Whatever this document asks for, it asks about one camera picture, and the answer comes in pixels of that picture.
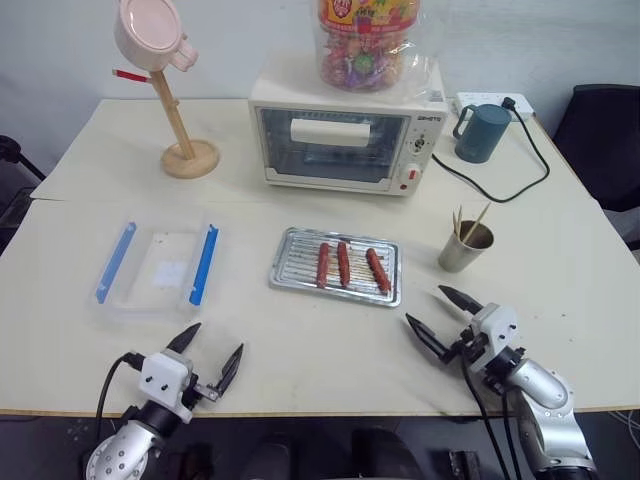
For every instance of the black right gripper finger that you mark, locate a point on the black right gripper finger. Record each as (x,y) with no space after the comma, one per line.
(430,337)
(462,301)

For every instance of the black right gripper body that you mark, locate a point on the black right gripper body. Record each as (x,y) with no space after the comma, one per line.
(472,350)

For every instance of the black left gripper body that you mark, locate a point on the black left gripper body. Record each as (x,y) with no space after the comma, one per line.
(202,392)

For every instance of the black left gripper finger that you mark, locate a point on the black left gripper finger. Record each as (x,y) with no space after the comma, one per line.
(184,340)
(231,367)

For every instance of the wooden toothpick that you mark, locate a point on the wooden toothpick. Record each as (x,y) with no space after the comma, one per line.
(455,222)
(479,222)
(458,226)

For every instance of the metal cup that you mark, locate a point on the metal cup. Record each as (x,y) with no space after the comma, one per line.
(460,257)

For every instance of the blue container latch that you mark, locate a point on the blue container latch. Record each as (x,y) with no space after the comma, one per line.
(204,265)
(115,262)

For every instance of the clear plastic container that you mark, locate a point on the clear plastic container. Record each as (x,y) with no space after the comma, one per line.
(160,260)

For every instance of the red sausage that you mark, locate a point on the red sausage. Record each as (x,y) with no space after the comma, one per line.
(378,270)
(343,264)
(323,265)

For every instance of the dark rounded shape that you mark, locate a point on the dark rounded shape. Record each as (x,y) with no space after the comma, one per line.
(275,457)

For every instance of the small black block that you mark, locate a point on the small black block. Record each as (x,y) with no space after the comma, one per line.
(461,465)

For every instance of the metal baking tray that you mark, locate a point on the metal baking tray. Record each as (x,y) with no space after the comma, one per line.
(295,260)

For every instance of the white mini oven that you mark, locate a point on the white mini oven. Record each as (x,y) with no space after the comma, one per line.
(425,150)

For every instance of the dark teal mug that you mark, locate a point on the dark teal mug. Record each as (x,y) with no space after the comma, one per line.
(482,135)

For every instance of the wooden cup stand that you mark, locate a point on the wooden cup stand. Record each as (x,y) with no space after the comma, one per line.
(190,160)

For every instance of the white power strip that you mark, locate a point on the white power strip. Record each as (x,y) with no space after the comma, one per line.
(480,97)

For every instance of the black chair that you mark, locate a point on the black chair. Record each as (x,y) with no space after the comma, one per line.
(605,135)

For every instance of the clear plastic bag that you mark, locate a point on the clear plastic bag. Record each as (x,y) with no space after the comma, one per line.
(426,70)

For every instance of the clear plastic candy jar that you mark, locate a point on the clear plastic candy jar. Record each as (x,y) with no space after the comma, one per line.
(360,60)

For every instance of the red tag on peg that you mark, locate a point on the red tag on peg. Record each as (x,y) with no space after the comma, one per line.
(132,76)

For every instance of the pink lidded cup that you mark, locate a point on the pink lidded cup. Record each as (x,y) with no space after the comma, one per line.
(145,25)

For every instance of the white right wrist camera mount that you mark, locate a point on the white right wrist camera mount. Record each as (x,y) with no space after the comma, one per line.
(497,325)

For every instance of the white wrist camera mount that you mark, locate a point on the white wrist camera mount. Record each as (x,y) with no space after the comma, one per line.
(497,325)
(162,372)

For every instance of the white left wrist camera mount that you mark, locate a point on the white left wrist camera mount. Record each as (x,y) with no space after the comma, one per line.
(162,372)

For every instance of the black frame beside table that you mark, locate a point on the black frame beside table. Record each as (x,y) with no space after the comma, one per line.
(10,150)

